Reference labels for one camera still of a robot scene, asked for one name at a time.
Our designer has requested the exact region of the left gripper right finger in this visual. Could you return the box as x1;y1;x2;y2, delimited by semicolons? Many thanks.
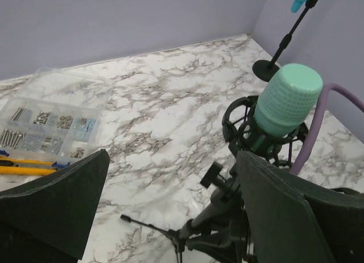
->
239;151;363;262

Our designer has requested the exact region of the black round-base stand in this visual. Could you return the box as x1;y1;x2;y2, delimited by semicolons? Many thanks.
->
252;0;318;82

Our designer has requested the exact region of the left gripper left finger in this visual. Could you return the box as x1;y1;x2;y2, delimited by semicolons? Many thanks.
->
1;149;110;260

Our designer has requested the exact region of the mint green microphone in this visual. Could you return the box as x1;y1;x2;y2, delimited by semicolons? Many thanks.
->
253;63;323;138

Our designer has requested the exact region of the yellow utility knife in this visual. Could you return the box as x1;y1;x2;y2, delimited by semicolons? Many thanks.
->
0;166;56;176
1;150;71;168

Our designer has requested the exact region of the clear plastic screw box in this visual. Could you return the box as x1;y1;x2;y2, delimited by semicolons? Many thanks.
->
1;68;113;166

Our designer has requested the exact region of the black tripod shock-mount stand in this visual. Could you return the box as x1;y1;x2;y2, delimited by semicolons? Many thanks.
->
120;95;308;262

